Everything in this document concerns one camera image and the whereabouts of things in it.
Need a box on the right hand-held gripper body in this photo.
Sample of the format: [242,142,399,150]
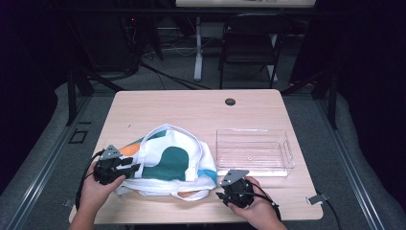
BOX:
[219,169,257,209]

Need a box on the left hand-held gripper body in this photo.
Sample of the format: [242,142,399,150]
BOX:
[93,144,128,186]

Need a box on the white tote bag teal orange print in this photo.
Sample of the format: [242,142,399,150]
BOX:
[114,124,218,201]

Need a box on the clear plastic tray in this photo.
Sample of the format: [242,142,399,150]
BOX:
[215,127,296,177]

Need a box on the person's right hand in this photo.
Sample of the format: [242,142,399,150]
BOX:
[228,176,280,224]

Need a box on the person's left hand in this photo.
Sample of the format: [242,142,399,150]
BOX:
[78,161,127,214]

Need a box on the black metal stand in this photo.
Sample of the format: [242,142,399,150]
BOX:
[281,68,339,130]
[65,68,125,127]

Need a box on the black computer tower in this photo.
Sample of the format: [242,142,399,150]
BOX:
[79,13,140,74]

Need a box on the white desk leg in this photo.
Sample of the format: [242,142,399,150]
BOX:
[193,16,205,81]

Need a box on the black folding chair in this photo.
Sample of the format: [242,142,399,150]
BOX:
[219,12,291,90]

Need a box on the left hand-held gripper cable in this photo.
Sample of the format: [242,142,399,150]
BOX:
[75,149,106,210]

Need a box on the hand-held gripper cable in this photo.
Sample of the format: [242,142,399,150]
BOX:
[242,181,282,222]
[75,149,106,210]

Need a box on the right hand-held gripper cable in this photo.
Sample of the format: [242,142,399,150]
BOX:
[242,181,282,222]

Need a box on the aluminium floor rail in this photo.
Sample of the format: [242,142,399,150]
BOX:
[314,99,386,230]
[2,95,93,230]

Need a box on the black floor cable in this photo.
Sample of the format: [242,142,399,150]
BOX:
[139,61,212,91]

